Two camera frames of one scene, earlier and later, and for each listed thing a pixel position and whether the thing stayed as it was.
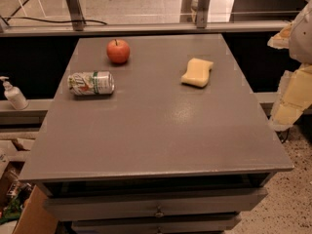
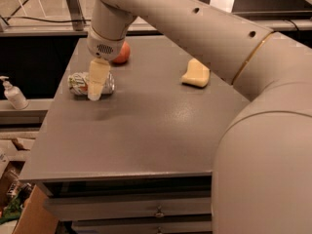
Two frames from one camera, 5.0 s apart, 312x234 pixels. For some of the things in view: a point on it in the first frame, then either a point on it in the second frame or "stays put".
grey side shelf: [28, 119] stays put
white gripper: [302, 38] to [101, 47]
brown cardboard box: [36, 216] stays put
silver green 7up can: [85, 83] stays put
